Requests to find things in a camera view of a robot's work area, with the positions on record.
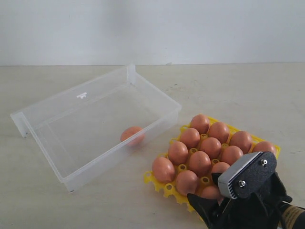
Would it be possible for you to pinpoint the clear plastic storage box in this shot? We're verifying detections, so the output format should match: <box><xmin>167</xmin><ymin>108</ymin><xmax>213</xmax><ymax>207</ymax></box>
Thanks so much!
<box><xmin>11</xmin><ymin>64</ymin><xmax>182</xmax><ymax>192</ymax></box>

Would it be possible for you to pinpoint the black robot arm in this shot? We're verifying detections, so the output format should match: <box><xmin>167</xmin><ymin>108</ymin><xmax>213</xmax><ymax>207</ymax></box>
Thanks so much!
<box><xmin>187</xmin><ymin>173</ymin><xmax>305</xmax><ymax>229</ymax></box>

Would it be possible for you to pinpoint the brown egg top back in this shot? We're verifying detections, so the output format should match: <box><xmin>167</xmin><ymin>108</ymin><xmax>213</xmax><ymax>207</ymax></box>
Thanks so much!
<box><xmin>176</xmin><ymin>170</ymin><xmax>198</xmax><ymax>196</ymax></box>

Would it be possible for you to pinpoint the brown egg front corner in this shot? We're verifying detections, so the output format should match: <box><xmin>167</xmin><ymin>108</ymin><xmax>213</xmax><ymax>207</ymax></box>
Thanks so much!
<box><xmin>152</xmin><ymin>157</ymin><xmax>175</xmax><ymax>184</ymax></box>

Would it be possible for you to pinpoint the yellow plastic egg tray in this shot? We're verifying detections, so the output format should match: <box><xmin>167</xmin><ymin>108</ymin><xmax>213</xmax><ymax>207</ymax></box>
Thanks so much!
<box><xmin>144</xmin><ymin>117</ymin><xmax>281</xmax><ymax>204</ymax></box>

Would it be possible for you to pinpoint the brown egg edge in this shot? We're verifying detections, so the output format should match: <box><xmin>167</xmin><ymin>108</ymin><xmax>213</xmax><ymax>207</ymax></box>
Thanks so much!
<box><xmin>120</xmin><ymin>126</ymin><xmax>145</xmax><ymax>147</ymax></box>

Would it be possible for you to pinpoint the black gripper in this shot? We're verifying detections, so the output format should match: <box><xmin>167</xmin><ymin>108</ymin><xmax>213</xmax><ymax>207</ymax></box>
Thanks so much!
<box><xmin>187</xmin><ymin>172</ymin><xmax>292</xmax><ymax>229</ymax></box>

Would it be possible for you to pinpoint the brown egg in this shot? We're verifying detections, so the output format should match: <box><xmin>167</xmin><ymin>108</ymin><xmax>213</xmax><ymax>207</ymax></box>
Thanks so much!
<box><xmin>199</xmin><ymin>137</ymin><xmax>222</xmax><ymax>159</ymax></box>
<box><xmin>176</xmin><ymin>170</ymin><xmax>198</xmax><ymax>196</ymax></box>
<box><xmin>200</xmin><ymin>186</ymin><xmax>223</xmax><ymax>201</ymax></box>
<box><xmin>229</xmin><ymin>131</ymin><xmax>252</xmax><ymax>154</ymax></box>
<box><xmin>188</xmin><ymin>151</ymin><xmax>211</xmax><ymax>177</ymax></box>
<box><xmin>220</xmin><ymin>146</ymin><xmax>244</xmax><ymax>165</ymax></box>
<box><xmin>190</xmin><ymin>114</ymin><xmax>210</xmax><ymax>134</ymax></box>
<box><xmin>168</xmin><ymin>141</ymin><xmax>188</xmax><ymax>165</ymax></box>
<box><xmin>252</xmin><ymin>141</ymin><xmax>276</xmax><ymax>156</ymax></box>
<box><xmin>180</xmin><ymin>127</ymin><xmax>201</xmax><ymax>148</ymax></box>
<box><xmin>211</xmin><ymin>162</ymin><xmax>230</xmax><ymax>174</ymax></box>
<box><xmin>208</xmin><ymin>122</ymin><xmax>230</xmax><ymax>144</ymax></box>

